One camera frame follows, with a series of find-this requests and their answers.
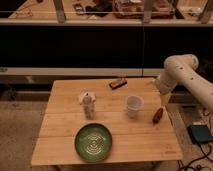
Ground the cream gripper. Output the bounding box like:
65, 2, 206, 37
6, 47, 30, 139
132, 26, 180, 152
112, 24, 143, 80
152, 93, 170, 124

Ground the black floor cable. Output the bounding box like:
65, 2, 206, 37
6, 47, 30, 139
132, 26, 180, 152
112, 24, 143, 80
177, 107, 213, 171

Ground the translucent plastic cup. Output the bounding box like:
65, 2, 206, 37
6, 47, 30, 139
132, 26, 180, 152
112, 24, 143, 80
126, 96, 144, 118

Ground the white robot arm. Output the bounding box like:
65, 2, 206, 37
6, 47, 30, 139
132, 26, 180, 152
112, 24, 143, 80
154, 54, 213, 114

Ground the dark object on shelf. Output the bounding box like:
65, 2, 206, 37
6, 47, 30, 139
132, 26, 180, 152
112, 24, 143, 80
73, 3, 85, 15

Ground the blue-grey power box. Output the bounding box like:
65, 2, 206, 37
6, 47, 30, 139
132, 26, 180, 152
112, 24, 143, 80
187, 125, 213, 144

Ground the green ceramic bowl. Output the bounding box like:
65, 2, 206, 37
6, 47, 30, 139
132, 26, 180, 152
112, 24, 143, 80
74, 123, 113, 163

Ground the red tray on shelf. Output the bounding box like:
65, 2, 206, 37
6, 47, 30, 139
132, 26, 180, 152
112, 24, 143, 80
112, 0, 174, 19

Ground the small dark wooden box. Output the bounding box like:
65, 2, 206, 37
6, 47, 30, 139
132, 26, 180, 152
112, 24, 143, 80
109, 78, 127, 90

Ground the wooden table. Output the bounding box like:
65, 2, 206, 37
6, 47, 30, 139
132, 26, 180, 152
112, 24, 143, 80
31, 78, 183, 166

